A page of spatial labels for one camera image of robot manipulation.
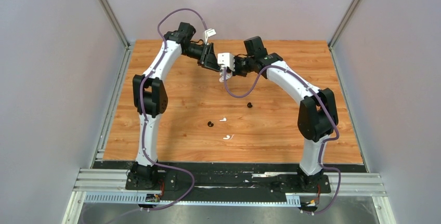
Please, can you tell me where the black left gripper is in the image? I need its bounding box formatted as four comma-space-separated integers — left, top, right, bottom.
183, 43, 223, 72

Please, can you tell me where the white earbud charging case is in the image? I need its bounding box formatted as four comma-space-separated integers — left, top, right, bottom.
219, 71, 232, 83

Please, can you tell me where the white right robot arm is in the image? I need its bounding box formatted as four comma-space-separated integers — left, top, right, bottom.
231, 36, 340, 192

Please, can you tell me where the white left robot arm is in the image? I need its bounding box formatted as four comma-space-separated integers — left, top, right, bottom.
129, 22, 220, 189

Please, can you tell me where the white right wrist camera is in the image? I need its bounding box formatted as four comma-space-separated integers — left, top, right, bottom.
217, 52, 235, 71

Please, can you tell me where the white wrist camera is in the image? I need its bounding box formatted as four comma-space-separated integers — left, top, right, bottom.
204, 29, 216, 45
217, 52, 235, 71

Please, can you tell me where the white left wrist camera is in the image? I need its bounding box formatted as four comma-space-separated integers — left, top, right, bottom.
204, 29, 216, 45

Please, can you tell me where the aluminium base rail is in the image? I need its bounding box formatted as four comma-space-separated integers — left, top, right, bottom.
73, 169, 387, 206

